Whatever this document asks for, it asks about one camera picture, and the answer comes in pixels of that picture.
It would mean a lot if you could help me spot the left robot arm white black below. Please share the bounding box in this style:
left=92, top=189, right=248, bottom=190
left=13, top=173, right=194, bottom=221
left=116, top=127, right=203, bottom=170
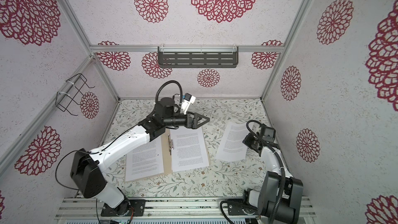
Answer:
left=70, top=96, right=210, bottom=216

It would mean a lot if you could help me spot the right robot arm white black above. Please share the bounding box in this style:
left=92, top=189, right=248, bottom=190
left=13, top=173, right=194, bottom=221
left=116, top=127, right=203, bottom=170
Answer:
left=243, top=133, right=303, bottom=224

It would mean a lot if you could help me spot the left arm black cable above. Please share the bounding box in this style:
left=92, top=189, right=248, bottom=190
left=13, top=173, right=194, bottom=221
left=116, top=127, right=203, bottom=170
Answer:
left=54, top=80, right=184, bottom=224

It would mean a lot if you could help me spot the printed paper sheet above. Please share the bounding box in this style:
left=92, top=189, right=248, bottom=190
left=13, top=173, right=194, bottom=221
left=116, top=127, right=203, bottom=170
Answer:
left=125, top=138, right=164, bottom=181
left=170, top=127, right=210, bottom=172

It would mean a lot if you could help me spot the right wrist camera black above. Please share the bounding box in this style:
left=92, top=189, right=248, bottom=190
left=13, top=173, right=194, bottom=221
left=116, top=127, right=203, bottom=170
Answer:
left=260, top=124, right=276, bottom=143

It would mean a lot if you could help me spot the beige file folder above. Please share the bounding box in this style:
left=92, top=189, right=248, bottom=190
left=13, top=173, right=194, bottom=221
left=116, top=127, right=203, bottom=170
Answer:
left=156, top=129, right=173, bottom=176

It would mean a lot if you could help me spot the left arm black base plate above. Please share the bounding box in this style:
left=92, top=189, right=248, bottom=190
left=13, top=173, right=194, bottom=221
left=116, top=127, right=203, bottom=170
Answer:
left=100, top=199, right=146, bottom=217

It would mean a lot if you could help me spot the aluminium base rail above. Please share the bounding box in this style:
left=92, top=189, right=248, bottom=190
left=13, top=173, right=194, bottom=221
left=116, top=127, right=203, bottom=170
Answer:
left=54, top=196, right=317, bottom=220

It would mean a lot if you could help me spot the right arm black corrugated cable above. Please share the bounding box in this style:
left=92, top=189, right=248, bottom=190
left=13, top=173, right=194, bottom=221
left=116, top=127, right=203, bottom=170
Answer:
left=219, top=119, right=287, bottom=224

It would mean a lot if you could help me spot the black wire wall rack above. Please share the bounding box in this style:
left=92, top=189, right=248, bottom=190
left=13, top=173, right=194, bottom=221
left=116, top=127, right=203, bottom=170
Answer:
left=55, top=73, right=95, bottom=116

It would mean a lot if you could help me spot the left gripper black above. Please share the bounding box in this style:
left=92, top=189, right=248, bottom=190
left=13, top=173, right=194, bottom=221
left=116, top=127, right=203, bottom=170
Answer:
left=165, top=111, right=210, bottom=129

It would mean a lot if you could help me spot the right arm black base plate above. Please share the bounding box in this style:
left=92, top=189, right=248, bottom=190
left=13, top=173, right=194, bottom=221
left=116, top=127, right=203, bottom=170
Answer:
left=227, top=199, right=258, bottom=216

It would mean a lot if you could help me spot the chrome folder clip mechanism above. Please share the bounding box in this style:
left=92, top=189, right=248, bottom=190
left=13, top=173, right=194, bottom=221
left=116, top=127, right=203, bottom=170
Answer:
left=167, top=134, right=174, bottom=155

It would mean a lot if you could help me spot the grey metal wall shelf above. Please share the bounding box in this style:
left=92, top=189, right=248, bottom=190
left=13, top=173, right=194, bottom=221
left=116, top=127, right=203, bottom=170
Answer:
left=158, top=46, right=239, bottom=68

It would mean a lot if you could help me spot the printed paper sheet back wall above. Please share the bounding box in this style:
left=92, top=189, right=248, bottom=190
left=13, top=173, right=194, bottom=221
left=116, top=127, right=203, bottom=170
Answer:
left=215, top=121, right=249, bottom=162

